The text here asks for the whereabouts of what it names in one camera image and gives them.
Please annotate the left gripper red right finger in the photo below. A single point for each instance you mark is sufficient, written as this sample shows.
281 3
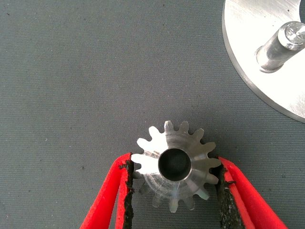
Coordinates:
240 198

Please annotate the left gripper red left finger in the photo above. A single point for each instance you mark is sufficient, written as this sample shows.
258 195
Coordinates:
104 200

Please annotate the steel planetary gear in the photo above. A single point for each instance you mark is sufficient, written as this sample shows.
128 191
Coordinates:
197 164

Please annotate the round metal carrier plate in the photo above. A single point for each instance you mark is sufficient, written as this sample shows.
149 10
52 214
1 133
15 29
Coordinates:
262 35

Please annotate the dark grey table cloth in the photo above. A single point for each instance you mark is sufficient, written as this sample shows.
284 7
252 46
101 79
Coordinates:
71 71

